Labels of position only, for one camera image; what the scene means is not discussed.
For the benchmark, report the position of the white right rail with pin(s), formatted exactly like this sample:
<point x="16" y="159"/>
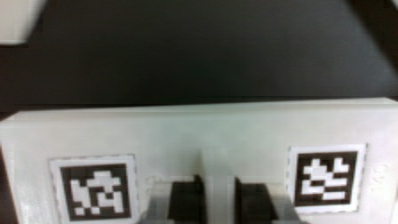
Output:
<point x="18" y="17"/>

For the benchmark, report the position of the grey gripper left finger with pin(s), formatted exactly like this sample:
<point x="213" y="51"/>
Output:
<point x="174" y="205"/>

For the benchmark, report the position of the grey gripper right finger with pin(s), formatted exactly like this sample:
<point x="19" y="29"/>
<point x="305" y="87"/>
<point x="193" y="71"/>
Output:
<point x="259" y="210"/>

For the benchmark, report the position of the white door panel with tags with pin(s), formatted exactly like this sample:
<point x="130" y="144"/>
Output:
<point x="92" y="156"/>

